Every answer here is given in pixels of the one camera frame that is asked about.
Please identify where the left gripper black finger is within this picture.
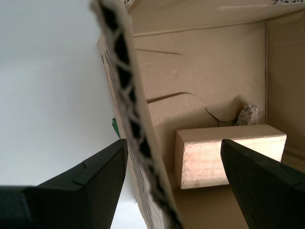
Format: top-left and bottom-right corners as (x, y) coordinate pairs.
(220, 139), (305, 229)
(0, 139), (129, 229)

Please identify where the light wooden block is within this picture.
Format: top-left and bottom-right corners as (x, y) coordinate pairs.
(175, 124), (287, 190)

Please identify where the speckled granite rock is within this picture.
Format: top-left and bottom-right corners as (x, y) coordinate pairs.
(233, 103), (259, 126)

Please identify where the brown cardboard box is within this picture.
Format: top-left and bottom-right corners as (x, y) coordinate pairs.
(89, 0), (305, 229)

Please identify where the green tape strip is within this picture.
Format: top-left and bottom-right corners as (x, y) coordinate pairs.
(111, 116), (121, 139)

